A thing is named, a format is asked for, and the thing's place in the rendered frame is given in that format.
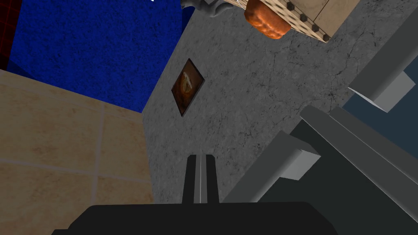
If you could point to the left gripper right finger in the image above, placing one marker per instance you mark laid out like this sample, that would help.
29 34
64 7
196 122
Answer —
209 182

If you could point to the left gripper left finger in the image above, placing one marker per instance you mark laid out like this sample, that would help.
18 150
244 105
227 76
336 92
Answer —
191 182

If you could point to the blue carpet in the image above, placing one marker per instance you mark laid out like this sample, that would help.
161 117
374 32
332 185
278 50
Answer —
94 49

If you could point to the orange-brown bread loaf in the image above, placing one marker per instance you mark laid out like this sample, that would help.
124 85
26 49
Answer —
266 20

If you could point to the dark brown framed wall picture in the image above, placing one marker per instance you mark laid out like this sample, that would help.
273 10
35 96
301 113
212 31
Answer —
187 86

